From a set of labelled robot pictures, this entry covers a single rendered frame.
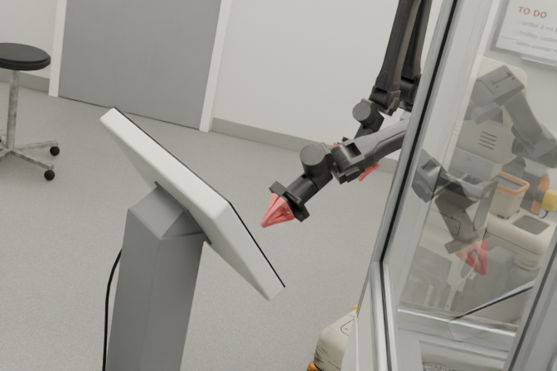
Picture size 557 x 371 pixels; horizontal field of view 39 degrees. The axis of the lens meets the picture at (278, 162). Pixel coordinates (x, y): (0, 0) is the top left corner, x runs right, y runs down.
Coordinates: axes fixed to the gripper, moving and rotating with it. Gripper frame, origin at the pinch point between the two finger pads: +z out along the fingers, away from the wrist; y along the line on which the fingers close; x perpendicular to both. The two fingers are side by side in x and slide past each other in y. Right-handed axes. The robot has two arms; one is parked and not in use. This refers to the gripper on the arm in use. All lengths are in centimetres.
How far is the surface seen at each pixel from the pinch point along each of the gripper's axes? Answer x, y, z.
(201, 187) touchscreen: -25.5, 5.4, 8.4
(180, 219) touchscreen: -12.9, -5.6, 14.4
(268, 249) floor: 159, -137, -29
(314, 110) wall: 201, -240, -128
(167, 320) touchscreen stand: 7.1, -4.2, 30.8
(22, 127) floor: 116, -306, 21
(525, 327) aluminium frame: -67, 94, 9
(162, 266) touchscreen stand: -7.2, -4.1, 23.9
